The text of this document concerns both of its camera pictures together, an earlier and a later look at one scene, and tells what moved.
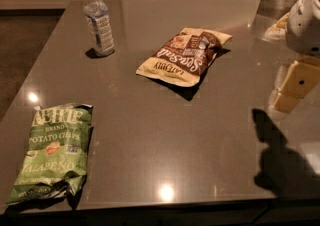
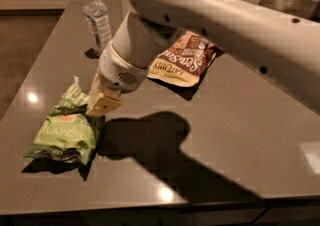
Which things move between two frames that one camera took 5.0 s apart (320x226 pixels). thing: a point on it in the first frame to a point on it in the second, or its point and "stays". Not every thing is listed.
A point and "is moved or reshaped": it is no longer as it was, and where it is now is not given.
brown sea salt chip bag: x=183 y=57 stays
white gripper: x=305 y=25 to x=117 y=71
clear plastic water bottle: x=99 y=22 stays
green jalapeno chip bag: x=55 y=162 is moved or reshaped
